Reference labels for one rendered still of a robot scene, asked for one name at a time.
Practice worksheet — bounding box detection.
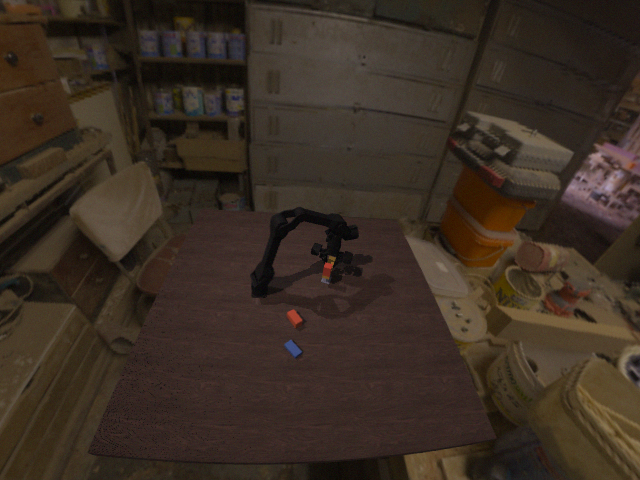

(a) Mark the blue flat bar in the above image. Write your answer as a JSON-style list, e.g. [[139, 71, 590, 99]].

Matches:
[[284, 340, 302, 358]]

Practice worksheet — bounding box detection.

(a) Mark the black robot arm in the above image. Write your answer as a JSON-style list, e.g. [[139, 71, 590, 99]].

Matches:
[[250, 207, 359, 298]]

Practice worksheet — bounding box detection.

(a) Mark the orange-red rectangular block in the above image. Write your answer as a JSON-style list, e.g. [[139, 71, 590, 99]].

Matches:
[[287, 309, 302, 328]]

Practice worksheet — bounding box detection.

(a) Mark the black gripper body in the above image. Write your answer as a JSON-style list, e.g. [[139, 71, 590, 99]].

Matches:
[[311, 242, 353, 265]]

